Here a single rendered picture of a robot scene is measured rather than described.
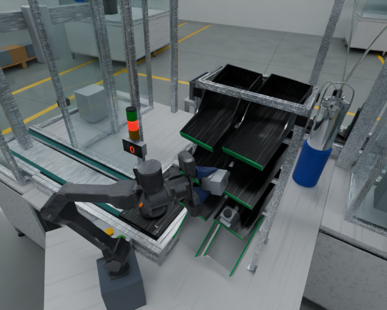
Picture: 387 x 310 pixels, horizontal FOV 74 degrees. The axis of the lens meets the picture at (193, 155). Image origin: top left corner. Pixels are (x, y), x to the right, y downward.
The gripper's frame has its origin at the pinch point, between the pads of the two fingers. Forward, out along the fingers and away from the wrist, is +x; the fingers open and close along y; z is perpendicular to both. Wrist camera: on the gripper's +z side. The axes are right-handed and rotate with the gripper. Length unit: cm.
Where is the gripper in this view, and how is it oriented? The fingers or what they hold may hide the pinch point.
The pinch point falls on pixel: (206, 179)
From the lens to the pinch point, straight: 71.7
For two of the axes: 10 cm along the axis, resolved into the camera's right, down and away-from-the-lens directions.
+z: -3.9, -3.9, 8.4
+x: 9.1, -2.7, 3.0
